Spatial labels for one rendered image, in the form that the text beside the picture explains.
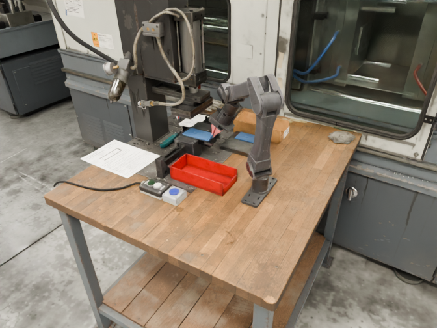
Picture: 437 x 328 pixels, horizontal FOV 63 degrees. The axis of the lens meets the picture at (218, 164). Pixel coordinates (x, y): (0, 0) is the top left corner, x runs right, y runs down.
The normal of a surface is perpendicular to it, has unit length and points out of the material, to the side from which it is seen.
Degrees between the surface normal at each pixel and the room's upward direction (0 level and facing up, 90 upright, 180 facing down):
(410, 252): 90
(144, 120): 90
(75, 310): 0
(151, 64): 90
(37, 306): 0
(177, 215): 0
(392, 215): 90
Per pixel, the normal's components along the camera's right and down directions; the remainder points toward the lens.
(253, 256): -0.02, -0.84
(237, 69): -0.55, 0.46
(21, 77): 0.83, 0.29
